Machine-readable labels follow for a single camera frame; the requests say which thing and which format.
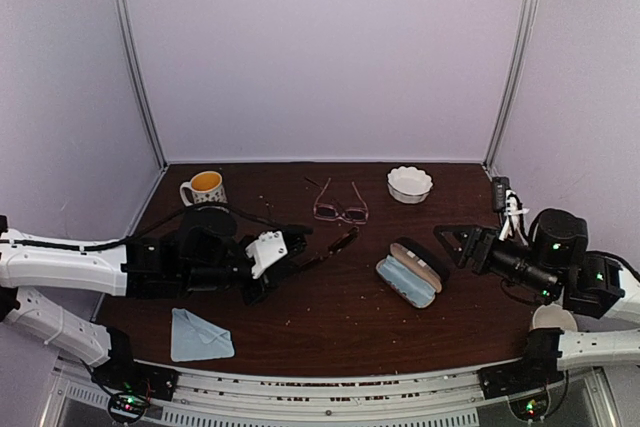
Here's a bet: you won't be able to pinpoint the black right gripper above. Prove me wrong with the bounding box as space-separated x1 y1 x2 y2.
432 227 558 302

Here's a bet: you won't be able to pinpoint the dark tortoiseshell sunglasses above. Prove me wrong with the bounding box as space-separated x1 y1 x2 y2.
298 225 359 270

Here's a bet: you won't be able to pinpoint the brown plaid glasses case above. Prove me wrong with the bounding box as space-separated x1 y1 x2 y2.
384 237 450 299

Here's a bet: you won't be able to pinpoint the light blue cloth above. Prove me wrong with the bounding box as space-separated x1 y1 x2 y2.
375 255 436 309
170 308 235 362

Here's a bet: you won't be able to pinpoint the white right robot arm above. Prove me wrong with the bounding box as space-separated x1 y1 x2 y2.
434 208 639 389

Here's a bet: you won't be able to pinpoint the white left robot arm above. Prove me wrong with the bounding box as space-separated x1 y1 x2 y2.
1 206 313 391

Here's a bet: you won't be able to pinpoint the white fluted ceramic bowl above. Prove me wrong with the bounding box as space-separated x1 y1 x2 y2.
387 166 433 205

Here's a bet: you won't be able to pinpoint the white floral mug yellow inside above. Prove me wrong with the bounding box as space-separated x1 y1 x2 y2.
179 171 228 207

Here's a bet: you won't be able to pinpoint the white paper cup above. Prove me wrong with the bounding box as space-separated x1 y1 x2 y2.
529 304 578 332

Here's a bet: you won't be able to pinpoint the folded light blue cloth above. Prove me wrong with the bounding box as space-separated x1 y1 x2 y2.
170 308 235 362

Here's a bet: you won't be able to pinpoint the pink frame sunglasses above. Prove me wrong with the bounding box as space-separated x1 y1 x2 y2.
305 177 370 226

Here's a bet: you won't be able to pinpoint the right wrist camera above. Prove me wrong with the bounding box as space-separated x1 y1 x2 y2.
490 175 531 241

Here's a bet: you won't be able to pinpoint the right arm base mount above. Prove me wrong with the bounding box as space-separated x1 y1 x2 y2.
478 359 569 424

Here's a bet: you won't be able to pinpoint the front aluminium rail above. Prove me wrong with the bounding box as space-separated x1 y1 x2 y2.
49 359 621 427

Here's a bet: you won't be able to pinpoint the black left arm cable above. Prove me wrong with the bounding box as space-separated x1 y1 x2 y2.
14 204 291 253

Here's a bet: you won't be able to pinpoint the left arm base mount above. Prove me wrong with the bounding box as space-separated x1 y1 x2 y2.
88 362 179 425

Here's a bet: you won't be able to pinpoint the right aluminium frame post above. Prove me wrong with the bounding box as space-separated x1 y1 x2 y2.
483 0 539 175

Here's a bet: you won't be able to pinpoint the aluminium frame post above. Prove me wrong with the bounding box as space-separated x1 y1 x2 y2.
114 0 168 170
483 0 539 175

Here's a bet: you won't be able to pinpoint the left aluminium frame post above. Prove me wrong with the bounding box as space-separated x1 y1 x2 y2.
114 0 168 170

